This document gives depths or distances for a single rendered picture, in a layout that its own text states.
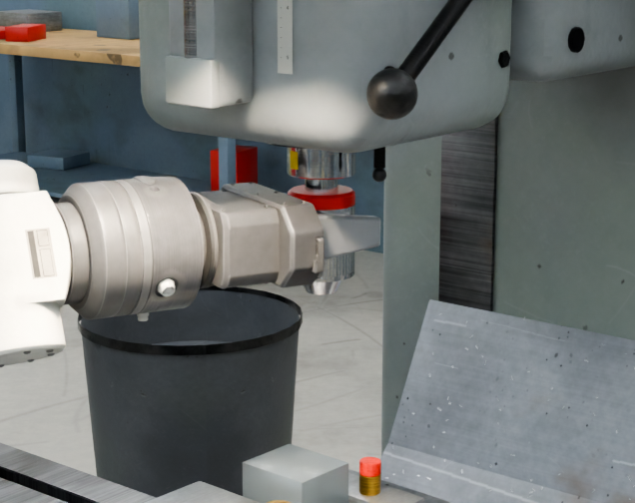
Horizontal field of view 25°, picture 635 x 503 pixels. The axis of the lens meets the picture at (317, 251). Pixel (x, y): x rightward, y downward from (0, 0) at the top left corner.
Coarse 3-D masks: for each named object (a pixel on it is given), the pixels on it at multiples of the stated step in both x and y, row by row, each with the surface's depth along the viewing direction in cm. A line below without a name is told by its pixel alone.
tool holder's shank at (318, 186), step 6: (306, 180) 100; (312, 180) 100; (318, 180) 99; (324, 180) 99; (330, 180) 100; (336, 180) 100; (306, 186) 100; (312, 186) 100; (318, 186) 100; (324, 186) 100; (330, 186) 100; (336, 186) 100; (318, 192) 100; (324, 192) 100
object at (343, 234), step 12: (324, 216) 98; (336, 216) 98; (348, 216) 99; (360, 216) 100; (372, 216) 100; (324, 228) 98; (336, 228) 98; (348, 228) 99; (360, 228) 99; (372, 228) 100; (324, 240) 98; (336, 240) 98; (348, 240) 99; (360, 240) 99; (372, 240) 100; (324, 252) 98; (336, 252) 99; (348, 252) 99
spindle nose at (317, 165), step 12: (288, 156) 100; (300, 156) 98; (312, 156) 98; (324, 156) 98; (336, 156) 98; (348, 156) 99; (288, 168) 100; (300, 168) 98; (312, 168) 98; (324, 168) 98; (336, 168) 98; (348, 168) 99
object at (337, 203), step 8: (288, 192) 101; (296, 192) 100; (304, 192) 100; (312, 192) 100; (328, 192) 100; (336, 192) 100; (344, 192) 100; (352, 192) 100; (304, 200) 99; (312, 200) 99; (320, 200) 98; (328, 200) 99; (336, 200) 99; (344, 200) 99; (352, 200) 100; (320, 208) 99; (328, 208) 99; (336, 208) 99; (344, 208) 99
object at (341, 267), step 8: (352, 208) 100; (336, 256) 100; (344, 256) 100; (352, 256) 101; (328, 264) 100; (336, 264) 100; (344, 264) 100; (352, 264) 101; (320, 272) 100; (328, 272) 100; (336, 272) 100; (344, 272) 100; (352, 272) 101; (320, 280) 100; (328, 280) 100; (336, 280) 100
